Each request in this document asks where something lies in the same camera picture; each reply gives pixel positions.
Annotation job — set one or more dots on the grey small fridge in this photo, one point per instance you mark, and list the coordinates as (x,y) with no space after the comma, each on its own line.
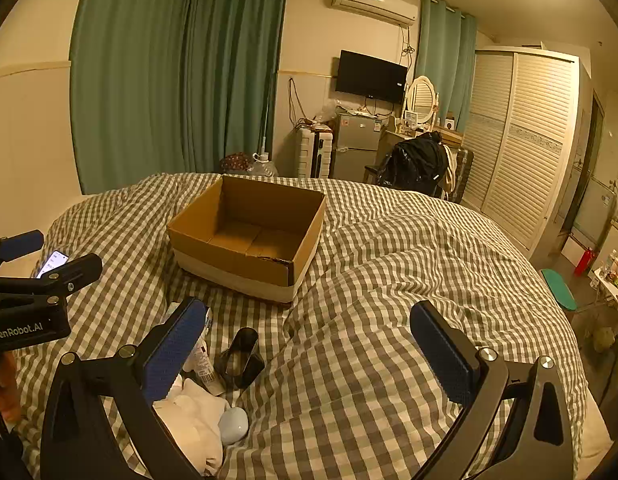
(354,145)

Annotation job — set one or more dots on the floral bag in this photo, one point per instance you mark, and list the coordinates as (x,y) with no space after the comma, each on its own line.
(235,162)

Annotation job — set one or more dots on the white box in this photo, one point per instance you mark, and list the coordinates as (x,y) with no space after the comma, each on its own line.
(571,252)

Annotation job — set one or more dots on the green stool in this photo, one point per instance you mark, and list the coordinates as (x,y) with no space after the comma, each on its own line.
(559,287)

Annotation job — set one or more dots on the red fire extinguisher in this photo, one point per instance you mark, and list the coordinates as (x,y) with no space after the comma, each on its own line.
(584,262)

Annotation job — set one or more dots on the brown cardboard box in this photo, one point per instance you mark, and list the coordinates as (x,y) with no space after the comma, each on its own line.
(269,200)

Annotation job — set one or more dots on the pale blue rounded device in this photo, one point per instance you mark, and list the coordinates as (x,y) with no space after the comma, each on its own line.
(235,425)

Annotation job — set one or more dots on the white suitcase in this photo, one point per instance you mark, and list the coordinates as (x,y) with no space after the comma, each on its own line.
(314,155)

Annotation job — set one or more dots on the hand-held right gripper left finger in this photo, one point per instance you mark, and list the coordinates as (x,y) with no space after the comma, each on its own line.
(174,345)

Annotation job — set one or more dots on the black backpack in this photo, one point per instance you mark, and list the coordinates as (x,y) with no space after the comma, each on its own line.
(419,160)

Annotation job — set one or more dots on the white cloth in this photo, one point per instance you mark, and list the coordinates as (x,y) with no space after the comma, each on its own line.
(189,425)

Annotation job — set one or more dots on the small table with bottles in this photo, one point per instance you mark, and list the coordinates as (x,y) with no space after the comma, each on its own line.
(614,280)

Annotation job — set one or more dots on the black glossy container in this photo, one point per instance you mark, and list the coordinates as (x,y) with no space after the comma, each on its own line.
(239,360)

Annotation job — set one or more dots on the teal curtain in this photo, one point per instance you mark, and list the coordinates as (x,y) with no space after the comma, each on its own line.
(444,60)

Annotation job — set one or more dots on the white air conditioner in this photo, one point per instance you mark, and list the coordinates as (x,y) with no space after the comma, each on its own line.
(374,5)

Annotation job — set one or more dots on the smartphone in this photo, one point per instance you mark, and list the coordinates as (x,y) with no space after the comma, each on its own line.
(53,261)

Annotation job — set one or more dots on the white toothpaste tube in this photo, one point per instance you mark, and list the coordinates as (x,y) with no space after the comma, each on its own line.
(206,365)

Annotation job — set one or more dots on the small white appliance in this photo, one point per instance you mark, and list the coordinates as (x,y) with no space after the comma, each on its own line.
(449,124)

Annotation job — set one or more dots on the clear water bottle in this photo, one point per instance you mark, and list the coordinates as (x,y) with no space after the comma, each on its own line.
(264,166)

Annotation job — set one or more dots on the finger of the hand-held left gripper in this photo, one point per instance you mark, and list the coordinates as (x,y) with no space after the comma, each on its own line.
(19,246)
(74,270)

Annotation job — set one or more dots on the checked grey white blanket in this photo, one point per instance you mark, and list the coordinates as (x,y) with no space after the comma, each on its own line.
(389,285)

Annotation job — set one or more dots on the black wall television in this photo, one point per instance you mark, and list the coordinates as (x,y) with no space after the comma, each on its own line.
(371,75)

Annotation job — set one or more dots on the beige bag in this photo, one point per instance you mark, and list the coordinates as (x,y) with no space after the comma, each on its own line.
(454,170)

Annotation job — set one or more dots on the white louvred wardrobe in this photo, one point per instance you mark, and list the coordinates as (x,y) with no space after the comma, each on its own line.
(524,150)

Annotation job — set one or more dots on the person's left hand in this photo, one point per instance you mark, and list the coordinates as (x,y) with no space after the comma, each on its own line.
(9,390)

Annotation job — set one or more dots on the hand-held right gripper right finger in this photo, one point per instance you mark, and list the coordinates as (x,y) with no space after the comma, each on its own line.
(441,350)

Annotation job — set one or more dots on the clear plastic bag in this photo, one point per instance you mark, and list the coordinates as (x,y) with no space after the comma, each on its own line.
(331,110)

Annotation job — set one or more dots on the wooden dressing table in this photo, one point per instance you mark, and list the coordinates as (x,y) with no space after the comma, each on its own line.
(451,136)

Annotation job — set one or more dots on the green curtain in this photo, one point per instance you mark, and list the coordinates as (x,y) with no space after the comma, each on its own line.
(239,70)
(129,85)

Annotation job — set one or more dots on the white oval mirror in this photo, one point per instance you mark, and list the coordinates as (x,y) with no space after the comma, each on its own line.
(421,100)

